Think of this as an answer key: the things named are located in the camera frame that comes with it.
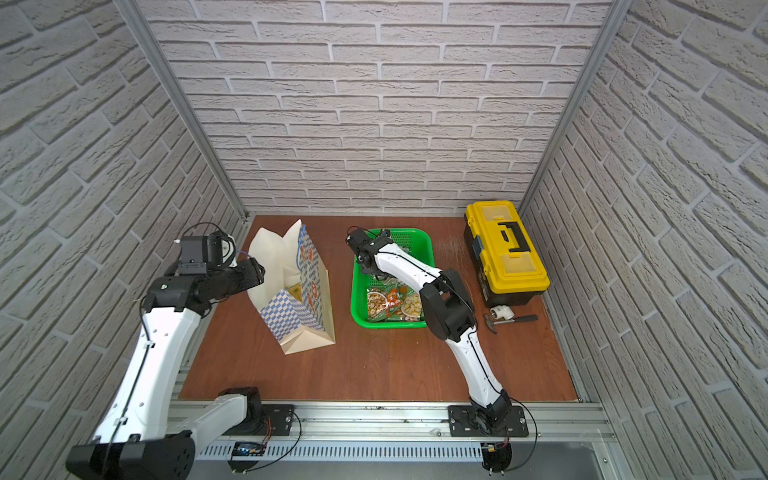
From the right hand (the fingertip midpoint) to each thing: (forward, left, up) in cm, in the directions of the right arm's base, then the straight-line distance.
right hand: (386, 265), depth 98 cm
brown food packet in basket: (-12, -2, -2) cm, 13 cm away
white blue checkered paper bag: (-23, +21, +22) cm, 38 cm away
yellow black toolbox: (-9, -36, +10) cm, 38 cm away
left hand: (-12, +35, +20) cm, 42 cm away
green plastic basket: (+8, -11, +3) cm, 14 cm away
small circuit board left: (-48, +37, -8) cm, 61 cm away
